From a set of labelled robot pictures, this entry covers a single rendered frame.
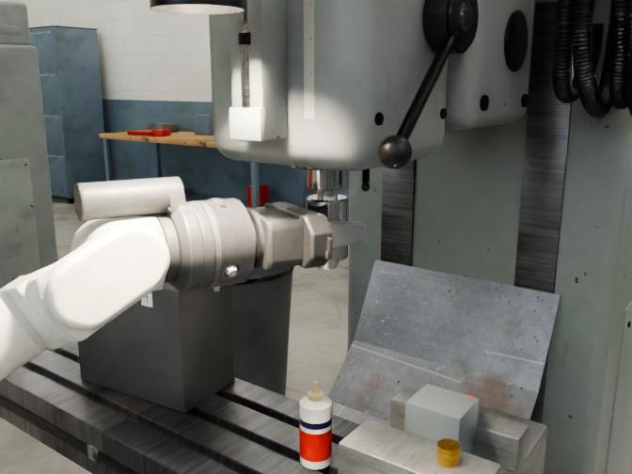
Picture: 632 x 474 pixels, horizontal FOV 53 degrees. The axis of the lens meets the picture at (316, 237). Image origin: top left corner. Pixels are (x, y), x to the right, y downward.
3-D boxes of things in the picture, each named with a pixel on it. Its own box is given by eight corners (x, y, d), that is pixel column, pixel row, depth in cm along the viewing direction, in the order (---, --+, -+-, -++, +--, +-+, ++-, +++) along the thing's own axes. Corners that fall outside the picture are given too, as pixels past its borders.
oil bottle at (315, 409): (319, 474, 77) (319, 392, 75) (292, 463, 79) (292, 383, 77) (338, 459, 80) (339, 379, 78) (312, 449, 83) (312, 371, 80)
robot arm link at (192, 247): (221, 294, 60) (98, 315, 54) (183, 279, 69) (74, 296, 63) (212, 174, 59) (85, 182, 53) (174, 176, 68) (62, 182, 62)
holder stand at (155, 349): (184, 414, 91) (177, 281, 86) (79, 380, 102) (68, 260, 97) (235, 381, 101) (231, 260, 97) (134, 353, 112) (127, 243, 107)
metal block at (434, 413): (456, 472, 64) (460, 418, 62) (402, 453, 67) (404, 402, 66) (476, 449, 68) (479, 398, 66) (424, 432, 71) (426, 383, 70)
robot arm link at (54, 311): (185, 269, 57) (52, 365, 52) (155, 259, 64) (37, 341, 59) (146, 209, 55) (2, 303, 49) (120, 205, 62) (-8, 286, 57)
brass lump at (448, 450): (453, 470, 59) (454, 453, 59) (432, 463, 61) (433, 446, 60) (463, 459, 61) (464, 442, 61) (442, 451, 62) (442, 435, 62)
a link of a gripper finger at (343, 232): (360, 244, 71) (313, 251, 68) (361, 216, 70) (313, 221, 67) (369, 247, 70) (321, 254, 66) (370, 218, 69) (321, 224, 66)
